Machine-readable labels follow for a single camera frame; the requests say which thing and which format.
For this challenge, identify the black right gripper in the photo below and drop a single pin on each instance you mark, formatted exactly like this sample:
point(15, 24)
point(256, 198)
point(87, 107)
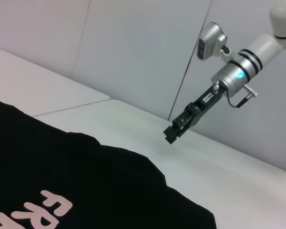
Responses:
point(205, 102)

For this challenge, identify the black shirt with FREE print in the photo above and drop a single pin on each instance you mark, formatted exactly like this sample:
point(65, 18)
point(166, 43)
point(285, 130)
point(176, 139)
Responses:
point(19, 155)

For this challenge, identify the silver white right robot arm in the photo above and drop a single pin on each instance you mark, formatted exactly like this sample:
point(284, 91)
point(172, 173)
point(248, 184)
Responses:
point(252, 55)

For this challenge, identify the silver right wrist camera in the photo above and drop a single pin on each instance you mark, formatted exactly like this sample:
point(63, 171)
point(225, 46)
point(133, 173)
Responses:
point(209, 40)

